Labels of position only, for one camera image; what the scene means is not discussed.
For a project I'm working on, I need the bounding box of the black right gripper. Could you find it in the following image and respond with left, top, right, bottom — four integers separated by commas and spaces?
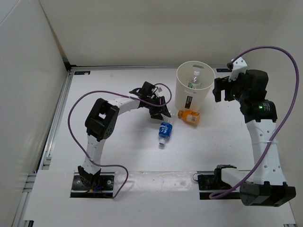
212, 71, 249, 103

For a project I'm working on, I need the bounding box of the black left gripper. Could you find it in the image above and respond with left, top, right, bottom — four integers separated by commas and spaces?
145, 96, 170, 121

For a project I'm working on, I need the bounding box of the blue label plastic bottle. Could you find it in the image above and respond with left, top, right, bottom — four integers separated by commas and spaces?
158, 113, 176, 147

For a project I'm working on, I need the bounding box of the small green label water bottle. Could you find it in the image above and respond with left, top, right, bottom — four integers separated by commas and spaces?
187, 70, 202, 89

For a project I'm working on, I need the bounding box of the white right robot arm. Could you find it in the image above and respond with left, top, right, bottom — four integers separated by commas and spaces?
213, 70, 296, 207

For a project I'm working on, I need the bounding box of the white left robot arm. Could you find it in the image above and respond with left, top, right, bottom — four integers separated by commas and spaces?
78, 81, 171, 189

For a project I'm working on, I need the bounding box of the white plastic bin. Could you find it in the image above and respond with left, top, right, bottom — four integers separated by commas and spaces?
175, 61, 215, 111

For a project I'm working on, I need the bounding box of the orange juice bottle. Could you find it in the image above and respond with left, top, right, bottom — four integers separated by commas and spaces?
178, 110, 200, 126

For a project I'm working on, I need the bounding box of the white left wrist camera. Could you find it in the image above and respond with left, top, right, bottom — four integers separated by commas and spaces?
152, 86, 162, 97

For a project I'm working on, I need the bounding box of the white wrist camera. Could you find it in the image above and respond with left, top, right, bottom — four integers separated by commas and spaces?
152, 86, 162, 97
227, 57, 247, 82

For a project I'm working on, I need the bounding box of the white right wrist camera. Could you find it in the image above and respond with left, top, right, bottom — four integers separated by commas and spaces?
227, 57, 247, 82

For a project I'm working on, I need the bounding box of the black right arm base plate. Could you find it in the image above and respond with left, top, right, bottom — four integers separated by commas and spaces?
197, 174, 231, 200

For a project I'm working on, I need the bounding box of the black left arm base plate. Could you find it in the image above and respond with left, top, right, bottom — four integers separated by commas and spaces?
70, 172, 115, 199

